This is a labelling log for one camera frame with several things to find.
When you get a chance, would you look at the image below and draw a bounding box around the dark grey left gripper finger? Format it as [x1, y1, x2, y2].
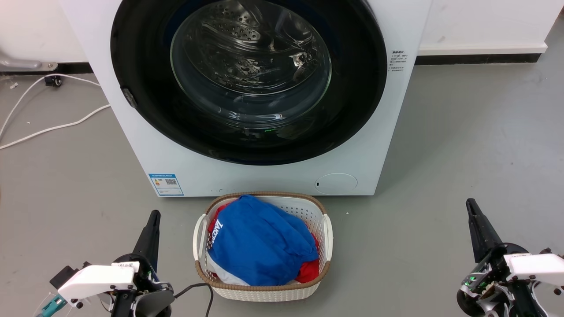
[132, 210, 156, 265]
[149, 210, 162, 270]

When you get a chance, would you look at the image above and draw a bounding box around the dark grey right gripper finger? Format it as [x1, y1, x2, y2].
[466, 199, 486, 264]
[469, 198, 503, 258]

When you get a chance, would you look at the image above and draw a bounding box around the red garment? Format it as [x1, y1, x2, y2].
[207, 203, 320, 284]

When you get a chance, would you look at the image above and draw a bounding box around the round white filter cover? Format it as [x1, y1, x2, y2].
[315, 173, 358, 195]

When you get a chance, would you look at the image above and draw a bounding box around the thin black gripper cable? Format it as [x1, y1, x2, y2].
[174, 283, 215, 317]

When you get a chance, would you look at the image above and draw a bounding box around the grey metal floor bracket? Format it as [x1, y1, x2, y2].
[0, 52, 58, 72]

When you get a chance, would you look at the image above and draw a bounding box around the blue garment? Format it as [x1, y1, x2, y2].
[207, 195, 319, 287]

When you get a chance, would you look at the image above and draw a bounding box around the white woven-rim laundry basket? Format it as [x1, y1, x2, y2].
[193, 192, 334, 302]

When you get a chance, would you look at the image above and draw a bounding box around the black round glass washer door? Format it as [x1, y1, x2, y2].
[110, 0, 388, 166]

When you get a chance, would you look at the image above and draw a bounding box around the steel perforated washer drum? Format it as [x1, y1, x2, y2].
[171, 0, 332, 129]

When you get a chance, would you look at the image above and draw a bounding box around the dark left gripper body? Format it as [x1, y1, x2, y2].
[109, 254, 175, 317]

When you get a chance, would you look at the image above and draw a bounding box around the small printed text label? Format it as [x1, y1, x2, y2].
[388, 50, 408, 74]

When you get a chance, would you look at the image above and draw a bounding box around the white floor cable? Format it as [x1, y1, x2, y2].
[0, 74, 101, 138]
[0, 104, 111, 151]

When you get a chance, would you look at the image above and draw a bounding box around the teal cable connector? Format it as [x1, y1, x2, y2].
[37, 295, 67, 317]

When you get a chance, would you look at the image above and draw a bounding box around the blue energy label sticker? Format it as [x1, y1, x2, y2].
[148, 173, 184, 197]

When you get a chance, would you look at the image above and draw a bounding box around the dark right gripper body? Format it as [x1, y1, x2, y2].
[456, 243, 547, 317]

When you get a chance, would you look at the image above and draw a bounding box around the white garment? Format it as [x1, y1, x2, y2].
[206, 254, 248, 286]

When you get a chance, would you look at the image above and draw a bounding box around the white front-load washing machine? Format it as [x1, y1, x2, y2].
[59, 0, 432, 197]

